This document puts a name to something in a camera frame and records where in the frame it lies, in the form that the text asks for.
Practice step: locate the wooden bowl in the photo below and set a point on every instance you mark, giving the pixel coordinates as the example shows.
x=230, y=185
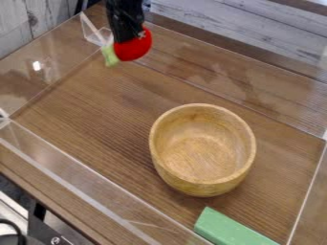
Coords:
x=203, y=149

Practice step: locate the green rectangular block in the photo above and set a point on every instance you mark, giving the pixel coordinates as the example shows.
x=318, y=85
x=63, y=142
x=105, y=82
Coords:
x=223, y=231

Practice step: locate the clear acrylic tray wall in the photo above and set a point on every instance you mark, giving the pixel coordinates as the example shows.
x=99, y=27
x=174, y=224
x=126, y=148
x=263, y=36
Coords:
x=110, y=215

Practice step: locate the black table leg bracket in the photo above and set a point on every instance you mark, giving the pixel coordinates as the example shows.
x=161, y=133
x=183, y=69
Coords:
x=39, y=230

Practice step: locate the red plush strawberry toy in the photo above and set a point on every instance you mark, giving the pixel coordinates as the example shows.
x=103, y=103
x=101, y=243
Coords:
x=129, y=50

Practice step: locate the clear acrylic corner bracket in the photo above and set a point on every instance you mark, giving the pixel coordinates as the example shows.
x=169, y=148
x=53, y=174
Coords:
x=101, y=36

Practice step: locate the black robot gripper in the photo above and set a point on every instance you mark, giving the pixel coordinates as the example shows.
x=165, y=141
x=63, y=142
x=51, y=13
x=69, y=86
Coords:
x=130, y=9

